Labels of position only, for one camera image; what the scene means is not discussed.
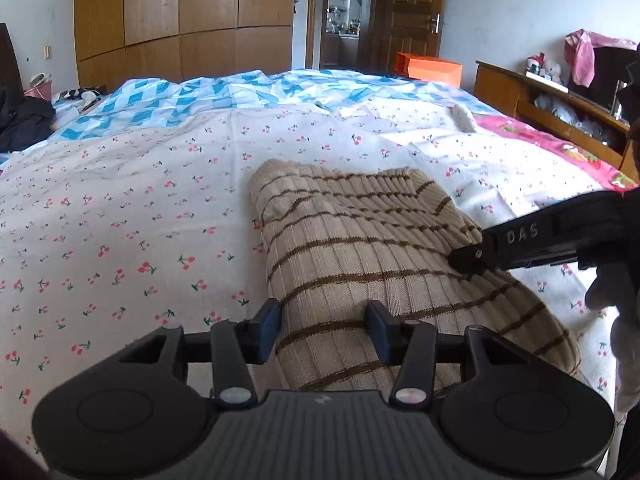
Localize pink cup on nightstand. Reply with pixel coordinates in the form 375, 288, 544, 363
24, 73, 52, 101

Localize pink strawberry print blanket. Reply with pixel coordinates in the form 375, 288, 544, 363
474, 114, 638, 193

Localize beige brown striped sweater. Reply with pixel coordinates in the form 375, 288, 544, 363
248, 159, 580, 392

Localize orange box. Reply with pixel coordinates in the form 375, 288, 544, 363
394, 52, 463, 88

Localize gloved right hand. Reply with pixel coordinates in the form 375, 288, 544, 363
585, 263, 639, 413

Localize wooden shelf cabinet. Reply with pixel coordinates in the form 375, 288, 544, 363
473, 61, 639, 181

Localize dark brown headboard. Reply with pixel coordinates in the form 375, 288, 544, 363
0, 23, 24, 99

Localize blue white checkered quilt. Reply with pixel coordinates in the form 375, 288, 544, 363
51, 70, 498, 141

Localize dark navy jacket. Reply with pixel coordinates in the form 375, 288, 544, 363
0, 88, 55, 153

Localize pink garment on chair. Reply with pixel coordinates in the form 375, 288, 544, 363
564, 28, 638, 88

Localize white cherry print bedsheet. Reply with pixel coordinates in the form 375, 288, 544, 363
1, 98, 618, 458

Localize small plush toys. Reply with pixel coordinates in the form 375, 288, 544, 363
525, 52, 563, 86

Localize brown wooden wardrobe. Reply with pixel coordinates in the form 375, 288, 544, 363
74, 0, 294, 91

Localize brown wooden door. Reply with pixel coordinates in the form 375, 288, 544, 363
372, 0, 445, 74

